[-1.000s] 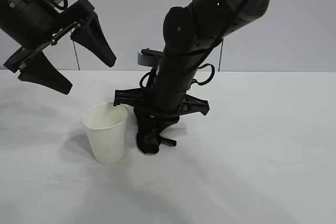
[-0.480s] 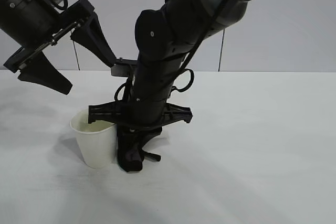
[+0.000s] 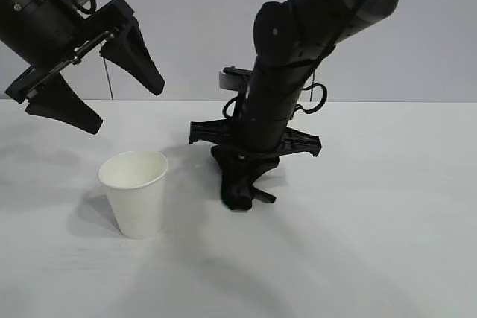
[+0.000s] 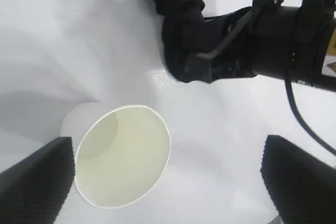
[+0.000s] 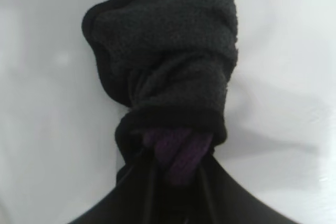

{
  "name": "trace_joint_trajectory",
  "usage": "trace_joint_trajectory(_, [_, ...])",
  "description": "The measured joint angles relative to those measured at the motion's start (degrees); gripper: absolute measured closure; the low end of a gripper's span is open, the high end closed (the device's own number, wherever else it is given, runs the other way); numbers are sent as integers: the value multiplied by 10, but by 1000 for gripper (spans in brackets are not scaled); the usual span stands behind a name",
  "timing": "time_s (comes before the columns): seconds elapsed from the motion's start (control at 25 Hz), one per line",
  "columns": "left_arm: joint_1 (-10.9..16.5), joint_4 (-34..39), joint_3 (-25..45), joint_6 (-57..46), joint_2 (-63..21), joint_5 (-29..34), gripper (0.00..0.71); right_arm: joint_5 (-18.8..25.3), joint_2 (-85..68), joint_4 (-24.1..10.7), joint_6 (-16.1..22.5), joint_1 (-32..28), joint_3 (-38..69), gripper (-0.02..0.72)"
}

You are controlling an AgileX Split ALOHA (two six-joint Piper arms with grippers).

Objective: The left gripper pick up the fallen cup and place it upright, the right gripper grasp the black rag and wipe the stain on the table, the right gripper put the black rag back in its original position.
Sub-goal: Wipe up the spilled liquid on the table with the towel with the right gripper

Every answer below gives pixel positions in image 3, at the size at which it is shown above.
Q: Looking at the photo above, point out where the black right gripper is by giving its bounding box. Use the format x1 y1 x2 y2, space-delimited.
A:
189 109 322 189

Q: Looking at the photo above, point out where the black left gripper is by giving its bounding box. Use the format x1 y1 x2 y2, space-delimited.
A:
0 0 166 135

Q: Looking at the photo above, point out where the black and purple cloth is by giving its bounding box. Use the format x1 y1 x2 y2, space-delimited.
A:
219 174 277 212

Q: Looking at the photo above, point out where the white paper cup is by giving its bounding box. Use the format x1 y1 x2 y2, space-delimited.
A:
98 149 169 240

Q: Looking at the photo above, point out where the black right camera cable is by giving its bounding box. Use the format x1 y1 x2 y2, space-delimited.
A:
222 94 247 118

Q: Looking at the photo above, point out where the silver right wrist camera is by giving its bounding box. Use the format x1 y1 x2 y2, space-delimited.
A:
218 66 255 92

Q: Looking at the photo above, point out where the black coiled right gripper cable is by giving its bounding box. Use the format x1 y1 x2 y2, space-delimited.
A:
296 82 329 115

